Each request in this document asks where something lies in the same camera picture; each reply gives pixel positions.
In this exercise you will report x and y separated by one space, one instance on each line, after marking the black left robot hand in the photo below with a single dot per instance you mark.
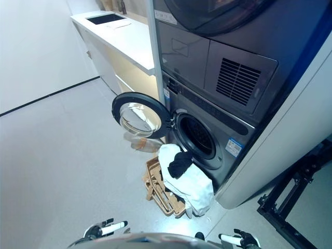
110 229

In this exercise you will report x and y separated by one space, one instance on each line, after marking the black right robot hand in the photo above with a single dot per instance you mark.
247 238

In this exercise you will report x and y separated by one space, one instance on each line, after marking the white garment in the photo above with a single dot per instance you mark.
193 189

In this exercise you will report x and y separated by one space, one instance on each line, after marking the wooden laundry basket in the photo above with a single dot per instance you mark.
153 179

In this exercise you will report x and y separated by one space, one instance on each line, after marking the grey front-load washing machine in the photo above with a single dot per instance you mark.
207 166

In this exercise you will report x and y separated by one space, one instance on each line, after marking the round washing machine door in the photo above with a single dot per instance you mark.
155 106

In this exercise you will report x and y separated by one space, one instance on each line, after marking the silver robot torso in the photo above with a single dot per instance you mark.
145 242

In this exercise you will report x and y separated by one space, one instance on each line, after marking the blue energy label sticker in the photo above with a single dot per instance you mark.
233 146

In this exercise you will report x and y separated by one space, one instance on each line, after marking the black garment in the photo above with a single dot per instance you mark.
179 164

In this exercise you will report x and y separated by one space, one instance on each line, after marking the dryer vent grille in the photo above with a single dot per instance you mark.
237 81

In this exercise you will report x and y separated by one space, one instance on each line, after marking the grey dryer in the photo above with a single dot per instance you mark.
192 59

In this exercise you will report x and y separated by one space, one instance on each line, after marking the white counter cabinet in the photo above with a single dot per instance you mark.
122 41

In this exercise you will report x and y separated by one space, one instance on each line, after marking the white paper sheet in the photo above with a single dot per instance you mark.
120 25

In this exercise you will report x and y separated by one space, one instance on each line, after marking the black counter inset panel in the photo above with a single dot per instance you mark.
105 19

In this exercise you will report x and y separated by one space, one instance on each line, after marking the white dryer label sticker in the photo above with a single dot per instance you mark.
164 15

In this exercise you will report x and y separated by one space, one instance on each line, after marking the dark brown faucet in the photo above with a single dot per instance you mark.
123 6

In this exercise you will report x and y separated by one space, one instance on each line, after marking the black metal frame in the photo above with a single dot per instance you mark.
275 205

